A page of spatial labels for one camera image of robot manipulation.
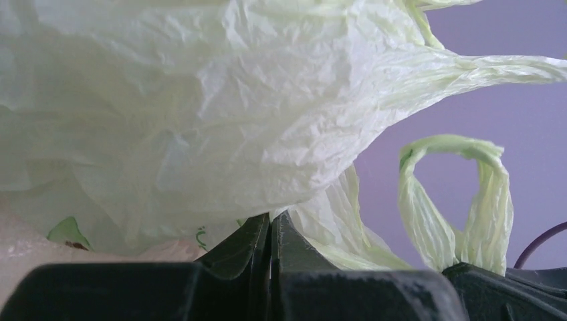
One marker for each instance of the green plastic bag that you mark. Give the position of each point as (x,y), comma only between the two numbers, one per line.
(125,124)

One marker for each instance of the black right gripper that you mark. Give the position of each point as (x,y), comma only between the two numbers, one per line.
(516,296)

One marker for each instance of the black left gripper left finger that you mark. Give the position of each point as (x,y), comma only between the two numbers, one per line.
(230,282)

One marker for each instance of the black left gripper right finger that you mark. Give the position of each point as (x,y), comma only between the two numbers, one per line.
(306,286)

